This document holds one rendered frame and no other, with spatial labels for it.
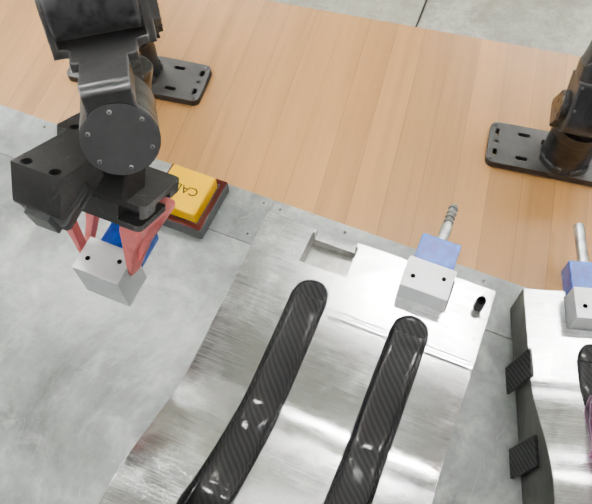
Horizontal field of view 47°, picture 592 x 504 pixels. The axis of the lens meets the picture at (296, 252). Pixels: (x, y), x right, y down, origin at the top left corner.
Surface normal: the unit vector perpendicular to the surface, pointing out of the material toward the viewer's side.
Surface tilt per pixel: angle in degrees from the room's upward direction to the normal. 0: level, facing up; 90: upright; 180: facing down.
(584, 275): 0
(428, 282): 0
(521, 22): 0
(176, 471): 23
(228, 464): 28
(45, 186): 62
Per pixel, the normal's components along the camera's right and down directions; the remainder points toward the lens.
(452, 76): 0.00, -0.49
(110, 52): -0.10, -0.78
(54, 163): 0.18, -0.81
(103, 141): 0.22, 0.59
